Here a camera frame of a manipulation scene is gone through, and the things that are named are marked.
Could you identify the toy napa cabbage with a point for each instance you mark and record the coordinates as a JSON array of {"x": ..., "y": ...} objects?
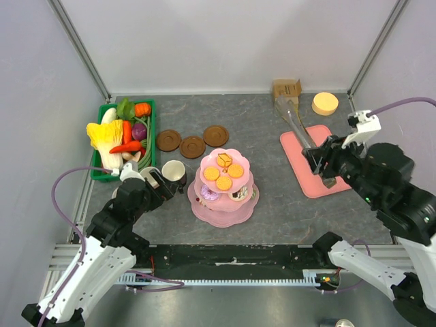
[{"x": 103, "y": 139}]

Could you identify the round biscuit top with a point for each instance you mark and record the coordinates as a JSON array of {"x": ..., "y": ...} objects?
[{"x": 235, "y": 170}]

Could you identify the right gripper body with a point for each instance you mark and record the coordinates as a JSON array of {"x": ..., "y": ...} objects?
[{"x": 344, "y": 154}]

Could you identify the pink dessert tray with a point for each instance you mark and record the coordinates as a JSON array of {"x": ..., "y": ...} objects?
[{"x": 311, "y": 185}]

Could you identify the toy purple onion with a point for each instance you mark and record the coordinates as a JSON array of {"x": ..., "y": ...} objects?
[{"x": 139, "y": 131}]

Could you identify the toy green beans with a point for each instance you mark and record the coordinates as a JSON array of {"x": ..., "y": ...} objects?
[{"x": 145, "y": 158}]

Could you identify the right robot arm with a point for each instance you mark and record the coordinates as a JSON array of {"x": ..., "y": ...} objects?
[{"x": 381, "y": 176}]

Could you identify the toy white radish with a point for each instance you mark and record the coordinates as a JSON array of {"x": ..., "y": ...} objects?
[{"x": 109, "y": 116}]

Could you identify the brown saucer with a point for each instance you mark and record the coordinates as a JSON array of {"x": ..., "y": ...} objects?
[
  {"x": 192, "y": 147},
  {"x": 215, "y": 135},
  {"x": 168, "y": 140}
]

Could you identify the green vegetable crate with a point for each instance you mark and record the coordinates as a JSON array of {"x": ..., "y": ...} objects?
[{"x": 96, "y": 158}]

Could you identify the brown saucer right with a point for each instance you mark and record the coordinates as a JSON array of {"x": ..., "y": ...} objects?
[{"x": 215, "y": 135}]

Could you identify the black mug white inside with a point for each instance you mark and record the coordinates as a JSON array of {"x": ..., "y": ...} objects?
[{"x": 175, "y": 175}]

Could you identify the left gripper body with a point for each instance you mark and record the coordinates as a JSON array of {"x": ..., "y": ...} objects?
[{"x": 151, "y": 201}]

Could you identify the toy green leaf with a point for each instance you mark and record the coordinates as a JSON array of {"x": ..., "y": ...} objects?
[{"x": 125, "y": 110}]

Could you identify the brown saucer middle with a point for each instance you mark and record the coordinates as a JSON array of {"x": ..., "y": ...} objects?
[{"x": 192, "y": 147}]

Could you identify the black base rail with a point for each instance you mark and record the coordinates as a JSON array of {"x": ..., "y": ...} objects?
[{"x": 171, "y": 257}]

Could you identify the round biscuit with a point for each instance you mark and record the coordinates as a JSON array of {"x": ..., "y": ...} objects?
[
  {"x": 235, "y": 170},
  {"x": 224, "y": 160},
  {"x": 223, "y": 183},
  {"x": 211, "y": 173}
]

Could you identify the white chocolate drizzle donut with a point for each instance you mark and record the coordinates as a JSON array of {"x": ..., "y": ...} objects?
[{"x": 240, "y": 195}]

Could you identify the pink three-tier cake stand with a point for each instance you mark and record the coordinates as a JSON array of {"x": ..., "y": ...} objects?
[{"x": 223, "y": 212}]

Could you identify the green mug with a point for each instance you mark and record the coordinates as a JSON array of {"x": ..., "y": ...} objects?
[{"x": 114, "y": 193}]

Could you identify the pink mug white inside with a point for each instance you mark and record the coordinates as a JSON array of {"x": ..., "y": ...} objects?
[{"x": 146, "y": 173}]

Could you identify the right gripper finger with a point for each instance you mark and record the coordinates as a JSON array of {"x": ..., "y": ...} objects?
[
  {"x": 329, "y": 182},
  {"x": 316, "y": 158}
]

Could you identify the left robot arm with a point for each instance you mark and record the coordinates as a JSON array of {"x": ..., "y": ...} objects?
[{"x": 108, "y": 248}]

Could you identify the brown saucer left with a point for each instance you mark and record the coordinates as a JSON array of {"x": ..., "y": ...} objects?
[{"x": 168, "y": 140}]

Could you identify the metal tongs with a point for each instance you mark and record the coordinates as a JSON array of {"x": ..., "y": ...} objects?
[{"x": 287, "y": 113}]

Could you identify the cardboard box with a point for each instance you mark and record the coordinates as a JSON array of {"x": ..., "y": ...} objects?
[{"x": 287, "y": 90}]

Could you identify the purple donut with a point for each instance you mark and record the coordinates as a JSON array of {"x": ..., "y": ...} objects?
[{"x": 209, "y": 194}]

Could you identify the toy pumpkin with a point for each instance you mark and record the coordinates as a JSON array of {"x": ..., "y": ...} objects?
[{"x": 142, "y": 109}]

